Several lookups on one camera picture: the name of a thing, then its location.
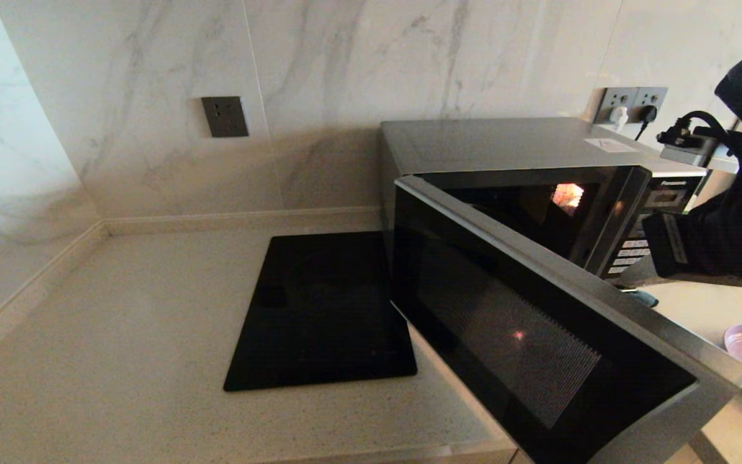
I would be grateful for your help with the black glass microwave door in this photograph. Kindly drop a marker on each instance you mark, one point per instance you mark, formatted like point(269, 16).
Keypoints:
point(525, 348)

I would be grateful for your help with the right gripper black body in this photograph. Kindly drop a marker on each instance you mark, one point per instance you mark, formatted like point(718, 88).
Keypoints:
point(667, 245)

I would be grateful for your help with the black glass induction cooktop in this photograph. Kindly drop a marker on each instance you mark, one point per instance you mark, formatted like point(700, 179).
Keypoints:
point(319, 309)

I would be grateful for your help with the black power plug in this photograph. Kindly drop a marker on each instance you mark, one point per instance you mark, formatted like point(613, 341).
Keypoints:
point(646, 116)

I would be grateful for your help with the grey socket with white plug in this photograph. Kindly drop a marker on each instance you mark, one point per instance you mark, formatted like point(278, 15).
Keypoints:
point(616, 96)

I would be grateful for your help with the grey socket with black plug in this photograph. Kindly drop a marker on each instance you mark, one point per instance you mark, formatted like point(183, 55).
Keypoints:
point(656, 96)

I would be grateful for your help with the dark blue cloth pad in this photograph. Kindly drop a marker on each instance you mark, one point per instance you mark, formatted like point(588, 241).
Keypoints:
point(643, 298)

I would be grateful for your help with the white power plug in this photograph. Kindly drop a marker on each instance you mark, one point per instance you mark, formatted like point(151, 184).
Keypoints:
point(619, 116)

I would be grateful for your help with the single dark grey wall socket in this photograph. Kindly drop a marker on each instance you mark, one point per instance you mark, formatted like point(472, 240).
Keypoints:
point(225, 116)

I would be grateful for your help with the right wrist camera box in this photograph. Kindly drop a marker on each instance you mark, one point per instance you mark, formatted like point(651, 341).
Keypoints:
point(690, 151)

